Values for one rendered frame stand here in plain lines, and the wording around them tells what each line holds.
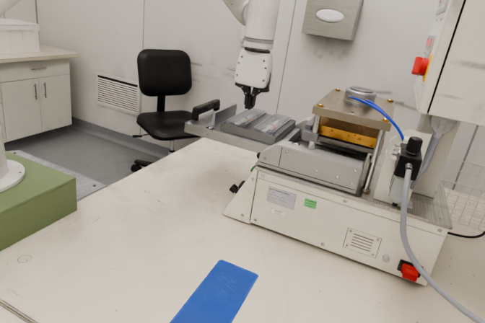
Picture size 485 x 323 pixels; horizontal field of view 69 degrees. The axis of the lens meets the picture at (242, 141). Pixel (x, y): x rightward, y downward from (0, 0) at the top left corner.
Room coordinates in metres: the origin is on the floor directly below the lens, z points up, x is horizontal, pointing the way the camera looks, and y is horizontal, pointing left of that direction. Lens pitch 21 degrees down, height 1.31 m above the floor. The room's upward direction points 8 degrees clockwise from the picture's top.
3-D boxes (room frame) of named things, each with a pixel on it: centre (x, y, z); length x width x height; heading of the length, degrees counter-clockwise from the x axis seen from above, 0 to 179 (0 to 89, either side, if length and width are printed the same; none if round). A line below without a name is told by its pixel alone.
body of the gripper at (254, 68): (1.04, -0.01, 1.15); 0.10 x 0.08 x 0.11; 69
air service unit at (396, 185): (0.67, -0.33, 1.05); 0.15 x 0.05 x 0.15; 159
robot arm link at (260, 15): (1.04, 0.00, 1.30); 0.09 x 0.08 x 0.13; 27
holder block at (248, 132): (1.02, -0.05, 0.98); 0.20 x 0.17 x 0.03; 159
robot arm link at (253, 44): (1.04, 0.00, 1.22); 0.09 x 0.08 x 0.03; 69
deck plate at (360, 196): (0.91, -0.32, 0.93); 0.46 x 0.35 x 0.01; 69
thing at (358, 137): (0.92, -0.28, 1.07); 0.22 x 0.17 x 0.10; 159
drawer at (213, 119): (1.04, 0.00, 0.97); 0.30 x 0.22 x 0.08; 69
